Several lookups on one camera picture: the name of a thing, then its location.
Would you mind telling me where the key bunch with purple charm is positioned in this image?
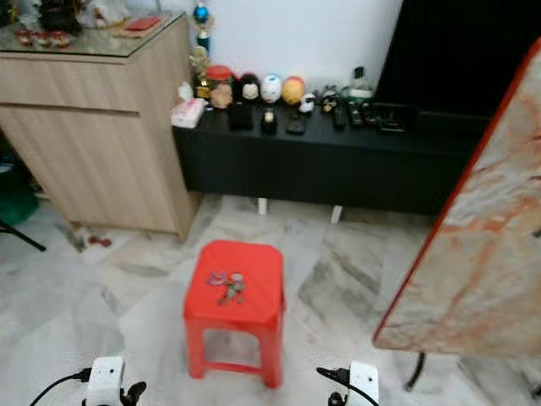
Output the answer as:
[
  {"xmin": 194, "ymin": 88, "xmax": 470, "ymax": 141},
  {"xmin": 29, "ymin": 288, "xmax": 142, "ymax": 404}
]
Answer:
[{"xmin": 207, "ymin": 269, "xmax": 248, "ymax": 307}]

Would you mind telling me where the red plastic stool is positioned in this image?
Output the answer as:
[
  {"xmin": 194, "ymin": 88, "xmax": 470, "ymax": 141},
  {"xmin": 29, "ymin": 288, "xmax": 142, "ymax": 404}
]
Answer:
[{"xmin": 183, "ymin": 239, "xmax": 286, "ymax": 390}]

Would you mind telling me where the black tripod leg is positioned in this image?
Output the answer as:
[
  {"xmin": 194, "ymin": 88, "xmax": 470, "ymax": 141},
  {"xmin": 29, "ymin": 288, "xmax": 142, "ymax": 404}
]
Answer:
[{"xmin": 0, "ymin": 222, "xmax": 47, "ymax": 252}]

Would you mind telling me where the green bag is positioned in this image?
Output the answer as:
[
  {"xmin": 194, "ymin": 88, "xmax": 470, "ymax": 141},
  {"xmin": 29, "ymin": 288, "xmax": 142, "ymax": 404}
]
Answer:
[{"xmin": 0, "ymin": 165, "xmax": 39, "ymax": 225}]

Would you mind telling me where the light wooden cabinet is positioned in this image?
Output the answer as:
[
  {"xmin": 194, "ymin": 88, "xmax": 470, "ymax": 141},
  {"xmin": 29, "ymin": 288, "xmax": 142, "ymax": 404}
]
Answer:
[{"xmin": 0, "ymin": 10, "xmax": 204, "ymax": 242}]

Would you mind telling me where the black table leg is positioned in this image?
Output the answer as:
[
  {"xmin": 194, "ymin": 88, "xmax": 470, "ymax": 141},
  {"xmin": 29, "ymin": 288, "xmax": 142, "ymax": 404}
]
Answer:
[{"xmin": 406, "ymin": 351, "xmax": 428, "ymax": 392}]

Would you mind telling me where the pink tissue pack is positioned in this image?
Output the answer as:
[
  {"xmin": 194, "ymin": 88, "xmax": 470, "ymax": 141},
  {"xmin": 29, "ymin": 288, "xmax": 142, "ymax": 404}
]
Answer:
[{"xmin": 171, "ymin": 82, "xmax": 208, "ymax": 129}]

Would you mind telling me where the black wallet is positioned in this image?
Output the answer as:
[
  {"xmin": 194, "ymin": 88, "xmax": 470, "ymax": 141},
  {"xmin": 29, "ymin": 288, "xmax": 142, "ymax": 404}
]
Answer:
[{"xmin": 227, "ymin": 103, "xmax": 256, "ymax": 131}]

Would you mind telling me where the black low TV console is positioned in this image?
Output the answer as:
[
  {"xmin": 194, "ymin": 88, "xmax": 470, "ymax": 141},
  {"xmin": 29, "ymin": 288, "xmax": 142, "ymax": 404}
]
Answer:
[{"xmin": 172, "ymin": 103, "xmax": 487, "ymax": 217}]

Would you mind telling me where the black tape dispenser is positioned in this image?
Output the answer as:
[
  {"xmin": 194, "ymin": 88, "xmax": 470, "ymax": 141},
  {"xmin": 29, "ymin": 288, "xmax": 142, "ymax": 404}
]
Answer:
[{"xmin": 260, "ymin": 108, "xmax": 280, "ymax": 136}]

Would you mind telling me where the small black case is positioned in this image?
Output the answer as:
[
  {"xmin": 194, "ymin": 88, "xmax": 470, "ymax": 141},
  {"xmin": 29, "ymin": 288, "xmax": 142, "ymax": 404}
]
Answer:
[{"xmin": 286, "ymin": 112, "xmax": 309, "ymax": 136}]

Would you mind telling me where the glass jar with red lid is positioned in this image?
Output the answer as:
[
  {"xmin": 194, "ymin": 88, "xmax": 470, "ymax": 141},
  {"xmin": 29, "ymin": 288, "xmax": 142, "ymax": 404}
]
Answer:
[{"xmin": 207, "ymin": 65, "xmax": 235, "ymax": 109}]

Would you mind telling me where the black mouse plush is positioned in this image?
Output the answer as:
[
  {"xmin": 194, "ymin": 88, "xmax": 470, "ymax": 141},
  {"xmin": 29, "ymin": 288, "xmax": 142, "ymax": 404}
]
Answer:
[{"xmin": 234, "ymin": 72, "xmax": 261, "ymax": 104}]

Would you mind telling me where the golden figurine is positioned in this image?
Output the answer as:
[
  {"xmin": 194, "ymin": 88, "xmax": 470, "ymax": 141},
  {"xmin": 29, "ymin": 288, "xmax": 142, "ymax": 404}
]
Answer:
[{"xmin": 190, "ymin": 45, "xmax": 212, "ymax": 100}]

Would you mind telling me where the white round plush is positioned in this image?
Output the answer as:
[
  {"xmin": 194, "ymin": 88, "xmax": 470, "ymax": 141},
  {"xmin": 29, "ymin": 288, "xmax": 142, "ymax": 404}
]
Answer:
[{"xmin": 260, "ymin": 74, "xmax": 283, "ymax": 104}]

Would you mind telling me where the yellow round plush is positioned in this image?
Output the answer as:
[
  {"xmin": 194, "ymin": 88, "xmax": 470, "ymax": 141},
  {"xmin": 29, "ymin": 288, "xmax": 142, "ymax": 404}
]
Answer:
[{"xmin": 281, "ymin": 75, "xmax": 307, "ymax": 106}]

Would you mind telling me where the small black figure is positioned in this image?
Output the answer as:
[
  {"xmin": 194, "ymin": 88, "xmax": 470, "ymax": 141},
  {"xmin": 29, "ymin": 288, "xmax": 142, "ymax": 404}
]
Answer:
[{"xmin": 319, "ymin": 86, "xmax": 341, "ymax": 114}]

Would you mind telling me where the small red ornament row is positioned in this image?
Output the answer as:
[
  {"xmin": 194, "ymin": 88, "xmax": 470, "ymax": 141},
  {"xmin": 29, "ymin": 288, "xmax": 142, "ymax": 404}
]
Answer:
[{"xmin": 13, "ymin": 28, "xmax": 73, "ymax": 47}]

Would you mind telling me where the red flat box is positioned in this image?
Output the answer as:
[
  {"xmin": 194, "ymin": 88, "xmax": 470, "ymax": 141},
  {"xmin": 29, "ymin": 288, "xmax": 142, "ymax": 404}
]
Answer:
[{"xmin": 124, "ymin": 15, "xmax": 163, "ymax": 33}]

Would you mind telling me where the marble table with red edge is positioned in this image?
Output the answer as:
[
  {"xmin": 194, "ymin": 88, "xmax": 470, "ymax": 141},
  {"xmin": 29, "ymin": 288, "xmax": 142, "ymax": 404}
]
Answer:
[{"xmin": 372, "ymin": 38, "xmax": 541, "ymax": 356}]

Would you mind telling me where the white ornament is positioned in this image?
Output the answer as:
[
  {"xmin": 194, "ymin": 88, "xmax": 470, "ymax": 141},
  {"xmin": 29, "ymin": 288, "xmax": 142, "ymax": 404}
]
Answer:
[{"xmin": 89, "ymin": 0, "xmax": 132, "ymax": 26}]

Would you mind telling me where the blue ball trophy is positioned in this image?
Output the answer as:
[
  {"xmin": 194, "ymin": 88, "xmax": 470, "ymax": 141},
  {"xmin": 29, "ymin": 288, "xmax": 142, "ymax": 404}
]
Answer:
[{"xmin": 193, "ymin": 0, "xmax": 214, "ymax": 53}]

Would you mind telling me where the black television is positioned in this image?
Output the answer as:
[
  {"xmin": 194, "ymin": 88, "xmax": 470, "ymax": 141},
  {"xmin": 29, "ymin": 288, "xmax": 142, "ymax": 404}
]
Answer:
[{"xmin": 374, "ymin": 0, "xmax": 541, "ymax": 119}]

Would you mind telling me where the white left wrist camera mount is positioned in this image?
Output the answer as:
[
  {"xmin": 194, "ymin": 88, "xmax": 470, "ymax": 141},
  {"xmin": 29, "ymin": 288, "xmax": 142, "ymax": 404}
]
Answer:
[{"xmin": 86, "ymin": 356, "xmax": 126, "ymax": 406}]

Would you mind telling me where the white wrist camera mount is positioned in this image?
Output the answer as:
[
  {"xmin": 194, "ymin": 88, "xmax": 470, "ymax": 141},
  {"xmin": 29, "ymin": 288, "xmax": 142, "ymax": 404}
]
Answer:
[
  {"xmin": 347, "ymin": 362, "xmax": 381, "ymax": 406},
  {"xmin": 86, "ymin": 356, "xmax": 126, "ymax": 406}
]

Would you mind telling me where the black left camera cable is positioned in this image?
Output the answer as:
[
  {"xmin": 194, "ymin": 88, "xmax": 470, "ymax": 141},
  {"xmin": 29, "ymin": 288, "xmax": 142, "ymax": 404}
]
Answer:
[{"xmin": 30, "ymin": 369, "xmax": 92, "ymax": 406}]

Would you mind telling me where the black camera cable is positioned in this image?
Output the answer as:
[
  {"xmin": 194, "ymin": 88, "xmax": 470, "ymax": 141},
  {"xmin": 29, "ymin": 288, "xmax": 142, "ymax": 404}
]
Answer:
[
  {"xmin": 317, "ymin": 365, "xmax": 377, "ymax": 406},
  {"xmin": 30, "ymin": 369, "xmax": 92, "ymax": 406}
]

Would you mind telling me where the black right camera cable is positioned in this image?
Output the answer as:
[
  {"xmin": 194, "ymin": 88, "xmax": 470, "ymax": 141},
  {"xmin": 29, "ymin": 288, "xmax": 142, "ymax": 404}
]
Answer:
[{"xmin": 317, "ymin": 365, "xmax": 377, "ymax": 406}]

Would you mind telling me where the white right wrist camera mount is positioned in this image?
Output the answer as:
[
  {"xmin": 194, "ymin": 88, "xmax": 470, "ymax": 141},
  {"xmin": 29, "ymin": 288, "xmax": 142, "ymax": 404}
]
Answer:
[{"xmin": 347, "ymin": 362, "xmax": 381, "ymax": 406}]

